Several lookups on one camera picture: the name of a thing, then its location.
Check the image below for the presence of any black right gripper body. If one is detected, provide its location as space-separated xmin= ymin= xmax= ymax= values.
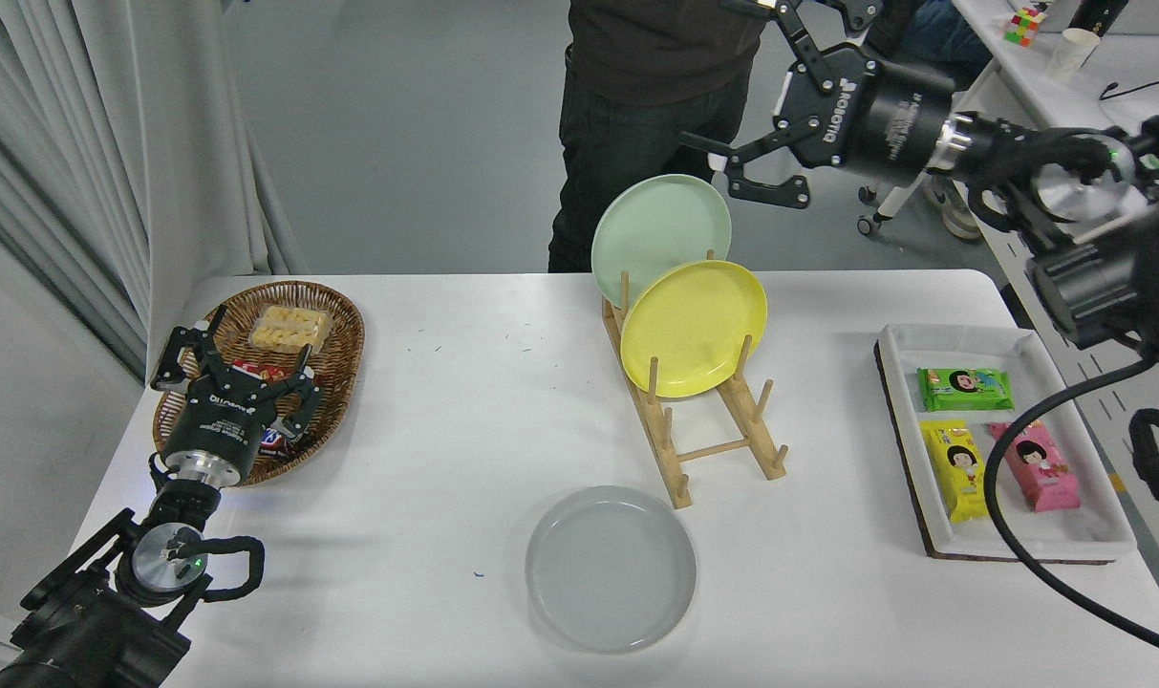
xmin=773 ymin=54 xmax=955 ymax=188

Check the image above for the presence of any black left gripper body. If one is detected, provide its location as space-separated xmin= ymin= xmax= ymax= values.
xmin=161 ymin=371 xmax=282 ymax=471

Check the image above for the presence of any grey plate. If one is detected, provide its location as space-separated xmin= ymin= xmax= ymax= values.
xmin=526 ymin=485 xmax=698 ymax=655

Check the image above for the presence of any pale green plate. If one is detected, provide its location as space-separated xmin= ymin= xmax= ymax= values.
xmin=590 ymin=174 xmax=733 ymax=310

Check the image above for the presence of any yellow plate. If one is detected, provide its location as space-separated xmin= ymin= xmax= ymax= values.
xmin=620 ymin=260 xmax=769 ymax=399

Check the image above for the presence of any wooden plate rack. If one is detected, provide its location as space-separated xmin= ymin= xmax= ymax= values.
xmin=602 ymin=250 xmax=788 ymax=510

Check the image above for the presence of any brown candy bar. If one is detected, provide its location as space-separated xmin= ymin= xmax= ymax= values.
xmin=254 ymin=425 xmax=305 ymax=462

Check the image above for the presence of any brown wicker basket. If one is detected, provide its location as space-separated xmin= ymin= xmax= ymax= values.
xmin=151 ymin=280 xmax=366 ymax=489

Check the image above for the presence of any clear pack of biscuits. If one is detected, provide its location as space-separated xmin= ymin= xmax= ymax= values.
xmin=247 ymin=304 xmax=333 ymax=353

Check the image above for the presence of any colourful puzzle cube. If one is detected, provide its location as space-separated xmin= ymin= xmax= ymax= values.
xmin=1005 ymin=7 xmax=1046 ymax=47

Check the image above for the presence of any white paper cup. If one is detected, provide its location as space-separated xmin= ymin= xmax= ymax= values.
xmin=1045 ymin=28 xmax=1102 ymax=79

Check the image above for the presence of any pale grey curtain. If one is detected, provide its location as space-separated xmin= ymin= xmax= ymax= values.
xmin=0 ymin=0 xmax=308 ymax=383

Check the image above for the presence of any black device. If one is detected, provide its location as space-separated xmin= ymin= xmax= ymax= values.
xmin=1068 ymin=0 xmax=1130 ymax=37

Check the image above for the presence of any green snack pack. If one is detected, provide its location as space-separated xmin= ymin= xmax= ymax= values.
xmin=917 ymin=367 xmax=1015 ymax=413

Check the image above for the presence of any yellow snack pack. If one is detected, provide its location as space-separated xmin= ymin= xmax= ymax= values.
xmin=920 ymin=420 xmax=998 ymax=525

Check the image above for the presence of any white foam tray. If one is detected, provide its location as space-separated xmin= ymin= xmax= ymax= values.
xmin=873 ymin=323 xmax=1138 ymax=563

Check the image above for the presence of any pink snack pack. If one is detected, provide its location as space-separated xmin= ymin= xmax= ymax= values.
xmin=988 ymin=419 xmax=1083 ymax=513

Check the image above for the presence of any thin black cable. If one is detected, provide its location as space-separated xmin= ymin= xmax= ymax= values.
xmin=1099 ymin=80 xmax=1159 ymax=114

